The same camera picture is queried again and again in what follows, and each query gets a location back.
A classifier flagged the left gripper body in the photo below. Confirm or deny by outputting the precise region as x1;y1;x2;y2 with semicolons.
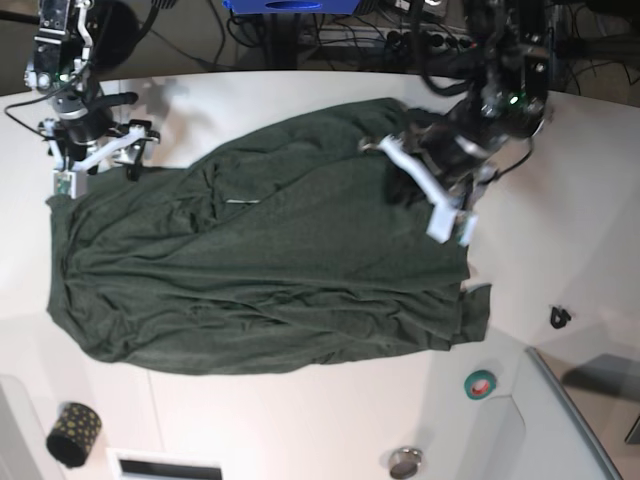
414;112;509;183

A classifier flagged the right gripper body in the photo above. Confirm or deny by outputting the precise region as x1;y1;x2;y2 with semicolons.
54;92;138;145

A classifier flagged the dark green t-shirt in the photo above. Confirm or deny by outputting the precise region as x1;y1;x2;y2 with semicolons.
48;98;491;375

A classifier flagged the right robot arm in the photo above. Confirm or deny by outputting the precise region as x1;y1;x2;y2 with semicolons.
25;1;174;181

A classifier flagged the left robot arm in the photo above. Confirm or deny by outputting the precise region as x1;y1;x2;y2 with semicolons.
400;1;550;210

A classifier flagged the black round stand base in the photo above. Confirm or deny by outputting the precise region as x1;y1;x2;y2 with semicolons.
92;1;139;74

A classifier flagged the white power strip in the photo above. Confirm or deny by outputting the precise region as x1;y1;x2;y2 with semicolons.
310;25;476;52

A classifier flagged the blue box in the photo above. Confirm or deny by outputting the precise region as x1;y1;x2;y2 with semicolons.
222;0;360;15

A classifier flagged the small black clip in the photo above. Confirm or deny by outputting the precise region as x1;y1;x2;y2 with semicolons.
549;305;573;330

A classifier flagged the green tape roll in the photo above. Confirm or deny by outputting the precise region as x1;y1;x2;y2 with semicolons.
464;369;497;400

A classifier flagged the black gold dotted cup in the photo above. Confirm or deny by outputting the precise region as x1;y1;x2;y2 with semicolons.
46;402;102;469

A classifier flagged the round metal tin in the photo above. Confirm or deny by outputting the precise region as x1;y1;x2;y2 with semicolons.
387;446;423;480

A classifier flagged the white slotted tray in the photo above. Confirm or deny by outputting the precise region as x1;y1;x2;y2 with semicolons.
106;448;224;480

